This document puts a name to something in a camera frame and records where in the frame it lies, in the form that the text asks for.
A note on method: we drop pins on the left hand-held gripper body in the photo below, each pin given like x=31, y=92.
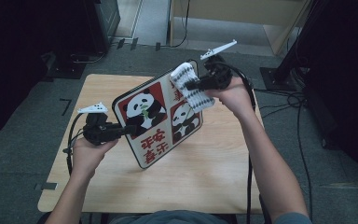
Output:
x=98, y=132

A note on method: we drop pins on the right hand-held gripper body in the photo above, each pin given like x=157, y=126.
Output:
x=219, y=74

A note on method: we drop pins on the white patterned cloth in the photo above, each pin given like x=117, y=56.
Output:
x=195, y=98

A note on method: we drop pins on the panda print board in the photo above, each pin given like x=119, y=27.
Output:
x=158, y=137

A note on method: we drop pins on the person's right hand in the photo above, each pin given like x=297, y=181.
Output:
x=237, y=96

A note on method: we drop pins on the person's left hand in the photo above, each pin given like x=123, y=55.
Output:
x=87, y=158

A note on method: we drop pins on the black metal stand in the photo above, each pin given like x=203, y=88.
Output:
x=273, y=81

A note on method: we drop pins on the light wooden furniture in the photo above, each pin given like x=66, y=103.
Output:
x=230, y=9

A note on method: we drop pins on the black stand base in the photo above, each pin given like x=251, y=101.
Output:
x=65, y=70

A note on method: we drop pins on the grey floor tape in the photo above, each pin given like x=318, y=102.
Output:
x=48, y=186

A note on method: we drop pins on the black strip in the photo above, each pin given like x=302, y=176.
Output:
x=121, y=43

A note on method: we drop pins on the person's blue-grey shirt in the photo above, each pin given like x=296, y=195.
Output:
x=171, y=217

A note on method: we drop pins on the black cabinet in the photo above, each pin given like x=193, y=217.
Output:
x=105, y=18

